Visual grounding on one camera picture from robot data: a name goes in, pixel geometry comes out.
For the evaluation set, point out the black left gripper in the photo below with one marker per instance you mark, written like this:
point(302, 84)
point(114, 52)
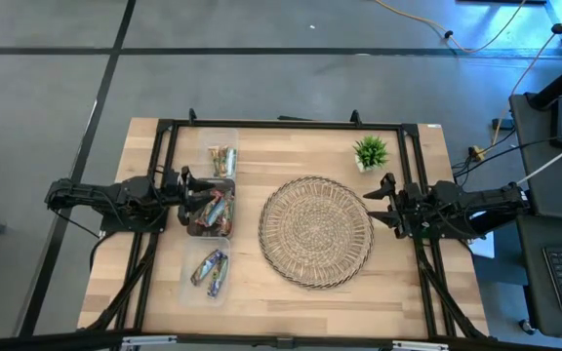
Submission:
point(170, 190)

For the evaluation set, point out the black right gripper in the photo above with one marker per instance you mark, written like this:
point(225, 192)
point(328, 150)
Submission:
point(410, 209)

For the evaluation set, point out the green orange granola bar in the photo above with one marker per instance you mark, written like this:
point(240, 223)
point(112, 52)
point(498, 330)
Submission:
point(222, 163)

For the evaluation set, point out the white granola bar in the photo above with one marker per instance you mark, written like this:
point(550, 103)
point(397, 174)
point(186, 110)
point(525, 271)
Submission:
point(231, 163)

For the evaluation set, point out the purple granola bar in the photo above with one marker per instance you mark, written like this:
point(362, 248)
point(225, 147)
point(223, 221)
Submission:
point(205, 267)
point(218, 278)

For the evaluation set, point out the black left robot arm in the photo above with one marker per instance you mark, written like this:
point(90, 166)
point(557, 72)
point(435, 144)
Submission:
point(105, 195)

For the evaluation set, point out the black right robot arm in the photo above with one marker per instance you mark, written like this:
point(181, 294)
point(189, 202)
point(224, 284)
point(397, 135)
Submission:
point(476, 205)

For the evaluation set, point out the dark brown plastic container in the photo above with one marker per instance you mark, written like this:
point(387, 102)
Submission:
point(227, 184)

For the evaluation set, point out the small green potted plant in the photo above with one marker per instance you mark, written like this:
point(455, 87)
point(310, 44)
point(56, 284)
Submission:
point(371, 152)

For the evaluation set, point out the clear plastic container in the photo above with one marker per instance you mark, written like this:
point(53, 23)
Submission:
point(198, 292)
point(205, 139)

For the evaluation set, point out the round woven basket tray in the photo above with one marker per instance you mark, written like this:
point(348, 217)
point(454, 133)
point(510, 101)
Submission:
point(315, 231)

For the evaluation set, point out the yellow plug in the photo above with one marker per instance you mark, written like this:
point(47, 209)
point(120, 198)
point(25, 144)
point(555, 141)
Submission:
point(477, 153)

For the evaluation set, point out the white paper sheet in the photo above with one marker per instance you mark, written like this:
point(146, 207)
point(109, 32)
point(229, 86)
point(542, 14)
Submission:
point(483, 246)

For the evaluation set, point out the blue power strip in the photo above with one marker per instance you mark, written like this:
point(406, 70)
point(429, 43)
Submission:
point(503, 124)

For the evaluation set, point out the white rod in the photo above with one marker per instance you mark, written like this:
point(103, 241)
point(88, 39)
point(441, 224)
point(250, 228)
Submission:
point(554, 164)

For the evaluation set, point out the black caster wheel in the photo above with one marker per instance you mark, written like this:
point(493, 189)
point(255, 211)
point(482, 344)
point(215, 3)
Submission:
point(527, 326)

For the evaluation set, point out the black diagonal pole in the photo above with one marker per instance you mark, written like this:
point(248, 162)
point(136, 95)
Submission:
point(561, 85)

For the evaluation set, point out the black aluminium table frame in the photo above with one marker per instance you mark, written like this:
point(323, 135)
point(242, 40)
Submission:
point(286, 125)

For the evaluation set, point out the silver bracket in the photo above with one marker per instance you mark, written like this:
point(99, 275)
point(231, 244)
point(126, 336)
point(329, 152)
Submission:
point(420, 345)
point(149, 341)

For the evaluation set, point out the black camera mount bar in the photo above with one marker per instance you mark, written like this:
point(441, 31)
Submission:
point(42, 341)

